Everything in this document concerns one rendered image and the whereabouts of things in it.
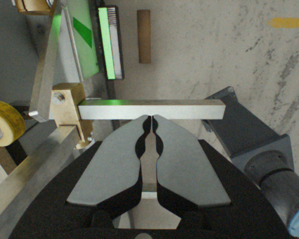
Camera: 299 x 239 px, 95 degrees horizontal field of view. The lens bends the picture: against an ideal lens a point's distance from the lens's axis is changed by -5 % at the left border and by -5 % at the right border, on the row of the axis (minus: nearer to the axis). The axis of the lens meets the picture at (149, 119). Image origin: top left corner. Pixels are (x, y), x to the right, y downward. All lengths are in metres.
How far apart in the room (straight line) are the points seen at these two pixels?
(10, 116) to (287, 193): 0.81
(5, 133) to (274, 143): 0.87
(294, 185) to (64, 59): 0.90
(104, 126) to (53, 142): 0.23
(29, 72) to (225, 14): 1.08
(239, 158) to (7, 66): 0.89
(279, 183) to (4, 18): 1.00
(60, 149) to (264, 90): 1.38
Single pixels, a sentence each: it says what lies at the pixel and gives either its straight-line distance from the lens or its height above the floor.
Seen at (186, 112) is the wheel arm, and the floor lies 0.85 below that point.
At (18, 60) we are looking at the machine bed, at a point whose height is 0.70.
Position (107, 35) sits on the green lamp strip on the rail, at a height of 0.70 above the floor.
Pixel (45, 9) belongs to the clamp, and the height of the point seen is 0.86.
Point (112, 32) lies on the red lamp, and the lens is 0.41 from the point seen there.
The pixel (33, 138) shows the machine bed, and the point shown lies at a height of 0.76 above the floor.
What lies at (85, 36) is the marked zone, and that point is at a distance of 0.38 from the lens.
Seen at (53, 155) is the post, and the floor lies 0.94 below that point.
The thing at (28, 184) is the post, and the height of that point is 0.99.
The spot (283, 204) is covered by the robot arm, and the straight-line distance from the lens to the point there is 0.73.
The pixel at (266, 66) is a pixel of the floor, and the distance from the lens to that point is 1.38.
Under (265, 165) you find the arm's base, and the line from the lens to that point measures 0.80.
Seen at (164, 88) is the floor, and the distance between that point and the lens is 1.15.
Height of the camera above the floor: 1.10
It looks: 61 degrees down
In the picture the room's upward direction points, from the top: 176 degrees counter-clockwise
